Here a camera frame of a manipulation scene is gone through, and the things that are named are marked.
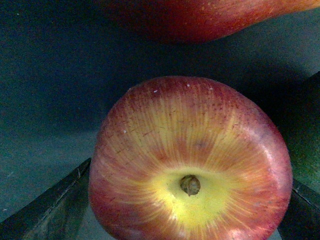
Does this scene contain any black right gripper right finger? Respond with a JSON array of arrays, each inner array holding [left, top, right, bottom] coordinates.
[[277, 179, 320, 240]]

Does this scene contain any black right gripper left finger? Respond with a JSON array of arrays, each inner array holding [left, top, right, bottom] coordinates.
[[0, 158, 91, 240]]

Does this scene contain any red yellow striped apple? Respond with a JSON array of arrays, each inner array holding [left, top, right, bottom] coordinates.
[[88, 76, 293, 240]]

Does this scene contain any red yellow mango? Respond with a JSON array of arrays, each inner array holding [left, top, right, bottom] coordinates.
[[117, 0, 320, 44]]

